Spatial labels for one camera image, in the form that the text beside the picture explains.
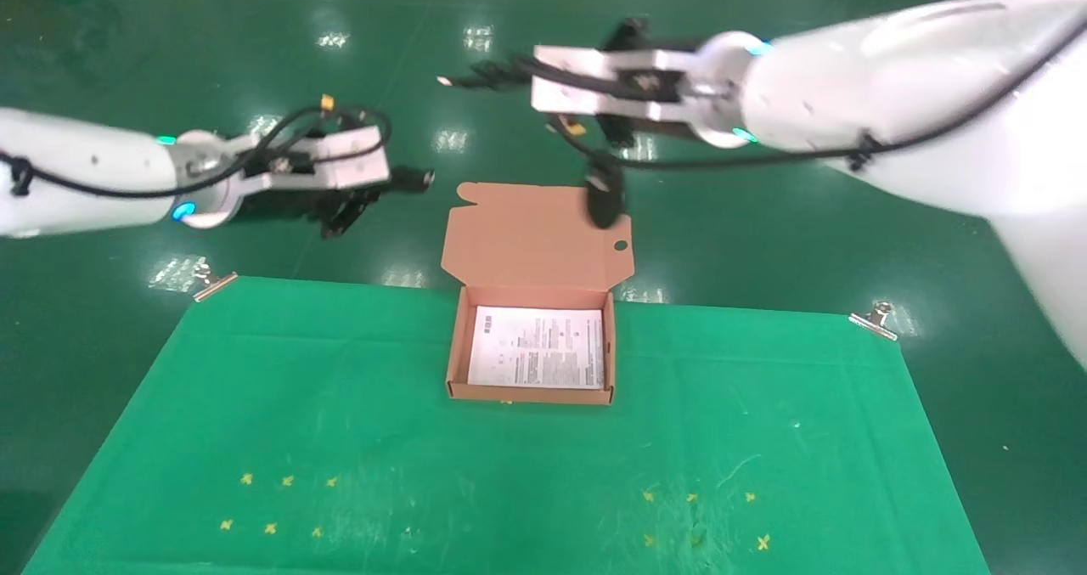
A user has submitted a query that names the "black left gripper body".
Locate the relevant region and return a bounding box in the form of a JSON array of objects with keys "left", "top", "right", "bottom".
[{"left": 242, "top": 186, "right": 383, "bottom": 228}]

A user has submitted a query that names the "green table mat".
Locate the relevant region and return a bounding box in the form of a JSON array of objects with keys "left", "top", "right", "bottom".
[{"left": 21, "top": 276, "right": 993, "bottom": 575}]

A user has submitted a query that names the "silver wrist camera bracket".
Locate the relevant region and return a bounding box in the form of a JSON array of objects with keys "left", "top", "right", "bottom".
[
  {"left": 228, "top": 125, "right": 391, "bottom": 195},
  {"left": 532, "top": 45, "right": 707, "bottom": 123}
]

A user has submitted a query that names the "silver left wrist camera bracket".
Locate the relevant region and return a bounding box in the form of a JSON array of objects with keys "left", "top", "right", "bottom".
[{"left": 228, "top": 125, "right": 391, "bottom": 195}]

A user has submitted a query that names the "white printed instruction sheet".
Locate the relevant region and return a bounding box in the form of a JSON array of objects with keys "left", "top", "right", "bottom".
[{"left": 467, "top": 306, "right": 605, "bottom": 390}]

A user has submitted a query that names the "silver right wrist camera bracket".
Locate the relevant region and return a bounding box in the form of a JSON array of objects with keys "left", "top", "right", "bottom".
[{"left": 532, "top": 45, "right": 707, "bottom": 123}]

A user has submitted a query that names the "silver binder clip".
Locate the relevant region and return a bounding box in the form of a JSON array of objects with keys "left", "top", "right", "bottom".
[
  {"left": 194, "top": 261, "right": 239, "bottom": 303},
  {"left": 849, "top": 302, "right": 899, "bottom": 342}
]

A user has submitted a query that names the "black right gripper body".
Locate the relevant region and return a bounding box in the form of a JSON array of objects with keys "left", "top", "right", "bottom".
[{"left": 599, "top": 18, "right": 689, "bottom": 148}]

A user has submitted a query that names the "black wired computer mouse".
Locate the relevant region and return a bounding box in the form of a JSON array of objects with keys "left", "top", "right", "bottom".
[{"left": 548, "top": 115, "right": 628, "bottom": 230}]

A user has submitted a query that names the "open brown cardboard box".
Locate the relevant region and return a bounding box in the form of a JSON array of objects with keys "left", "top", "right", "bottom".
[{"left": 441, "top": 182, "right": 636, "bottom": 406}]

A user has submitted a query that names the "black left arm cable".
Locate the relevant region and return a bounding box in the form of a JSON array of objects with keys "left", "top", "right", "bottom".
[{"left": 0, "top": 95, "right": 393, "bottom": 200}]

